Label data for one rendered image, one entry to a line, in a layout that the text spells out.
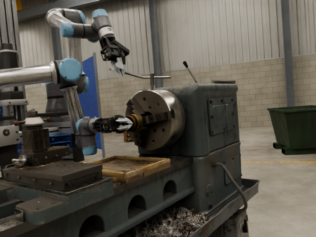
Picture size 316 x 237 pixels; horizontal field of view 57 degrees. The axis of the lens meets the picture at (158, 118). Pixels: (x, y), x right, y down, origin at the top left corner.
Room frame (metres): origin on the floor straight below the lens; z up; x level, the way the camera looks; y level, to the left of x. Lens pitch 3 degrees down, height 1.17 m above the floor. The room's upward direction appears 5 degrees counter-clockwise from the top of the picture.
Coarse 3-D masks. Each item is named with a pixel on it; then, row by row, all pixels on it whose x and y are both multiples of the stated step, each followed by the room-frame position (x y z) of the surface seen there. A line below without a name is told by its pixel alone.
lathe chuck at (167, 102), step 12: (144, 96) 1.51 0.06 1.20; (156, 96) 1.46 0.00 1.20; (168, 96) 1.49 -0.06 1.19; (144, 108) 1.51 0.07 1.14; (156, 108) 1.47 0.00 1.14; (168, 108) 1.42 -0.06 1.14; (168, 120) 1.43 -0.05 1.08; (180, 120) 1.47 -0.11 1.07; (156, 132) 1.48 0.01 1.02; (168, 132) 1.43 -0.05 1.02; (156, 144) 1.48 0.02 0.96; (168, 144) 1.50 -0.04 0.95
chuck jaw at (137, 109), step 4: (132, 100) 1.53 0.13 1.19; (128, 104) 1.53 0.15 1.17; (132, 104) 1.51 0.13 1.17; (136, 104) 1.52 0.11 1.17; (132, 108) 1.49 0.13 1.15; (136, 108) 1.50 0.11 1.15; (140, 108) 1.52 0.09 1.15; (132, 112) 1.46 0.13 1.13; (136, 112) 1.47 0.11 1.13; (140, 112) 1.49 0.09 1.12; (144, 112) 1.51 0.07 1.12; (148, 112) 1.53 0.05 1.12
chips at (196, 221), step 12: (156, 216) 1.41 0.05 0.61; (168, 216) 1.39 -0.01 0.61; (180, 216) 1.38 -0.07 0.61; (192, 216) 1.36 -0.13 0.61; (204, 216) 1.47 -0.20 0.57; (132, 228) 1.33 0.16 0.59; (144, 228) 1.34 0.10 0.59; (156, 228) 1.38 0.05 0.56; (168, 228) 1.28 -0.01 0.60; (180, 228) 1.30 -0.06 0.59; (192, 228) 1.31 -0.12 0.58
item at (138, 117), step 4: (128, 116) 1.39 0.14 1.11; (132, 116) 1.41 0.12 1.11; (136, 116) 1.40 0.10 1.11; (140, 116) 1.41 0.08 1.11; (132, 120) 1.37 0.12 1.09; (136, 120) 1.39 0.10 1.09; (140, 120) 1.40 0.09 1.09; (124, 124) 1.41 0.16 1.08; (128, 124) 1.44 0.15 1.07; (136, 124) 1.39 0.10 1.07; (140, 124) 1.40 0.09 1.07; (132, 128) 1.37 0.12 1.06; (136, 128) 1.39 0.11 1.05; (140, 128) 1.42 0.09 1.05
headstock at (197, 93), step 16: (176, 96) 1.58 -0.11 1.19; (192, 96) 1.52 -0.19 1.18; (208, 96) 1.64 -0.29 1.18; (224, 96) 1.81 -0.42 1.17; (192, 112) 1.52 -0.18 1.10; (208, 112) 1.63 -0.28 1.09; (224, 112) 1.77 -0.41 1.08; (192, 128) 1.52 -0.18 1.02; (208, 128) 1.62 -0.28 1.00; (224, 128) 1.75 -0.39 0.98; (176, 144) 1.59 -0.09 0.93; (192, 144) 1.53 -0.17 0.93; (208, 144) 1.57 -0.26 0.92; (224, 144) 1.77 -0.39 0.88
